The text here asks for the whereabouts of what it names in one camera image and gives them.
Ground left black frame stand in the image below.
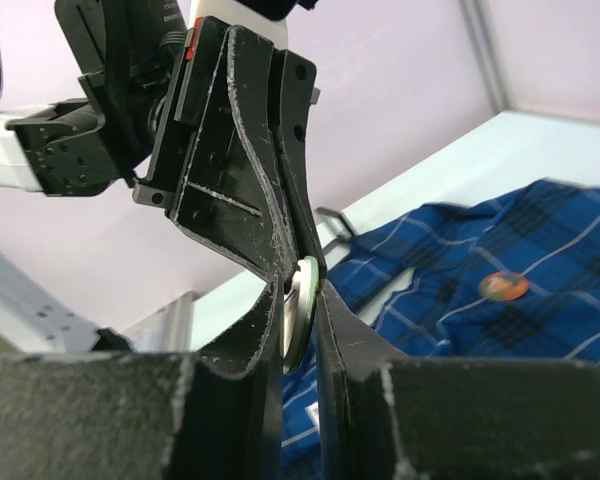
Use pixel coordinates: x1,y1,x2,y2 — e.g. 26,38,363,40
316,207,357,243

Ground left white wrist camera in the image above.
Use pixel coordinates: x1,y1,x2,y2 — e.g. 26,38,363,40
186,0,288,50

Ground blue plaid button shirt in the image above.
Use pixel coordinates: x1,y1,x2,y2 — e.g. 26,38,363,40
281,180,600,479

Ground aluminium frame rail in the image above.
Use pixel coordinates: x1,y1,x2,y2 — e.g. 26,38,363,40
0,252,199,353

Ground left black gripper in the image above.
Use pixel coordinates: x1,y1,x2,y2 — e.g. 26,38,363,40
134,16,326,280

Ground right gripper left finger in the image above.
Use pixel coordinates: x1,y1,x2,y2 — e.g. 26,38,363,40
0,281,283,479

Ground portrait round brooch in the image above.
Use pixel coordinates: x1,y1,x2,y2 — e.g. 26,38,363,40
479,271,529,302

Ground landscape round brooch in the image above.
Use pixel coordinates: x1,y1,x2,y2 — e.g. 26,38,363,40
282,256,320,374

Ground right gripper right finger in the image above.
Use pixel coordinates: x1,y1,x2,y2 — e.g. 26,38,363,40
314,284,600,479

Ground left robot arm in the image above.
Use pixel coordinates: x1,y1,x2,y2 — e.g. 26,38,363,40
6,1,326,284

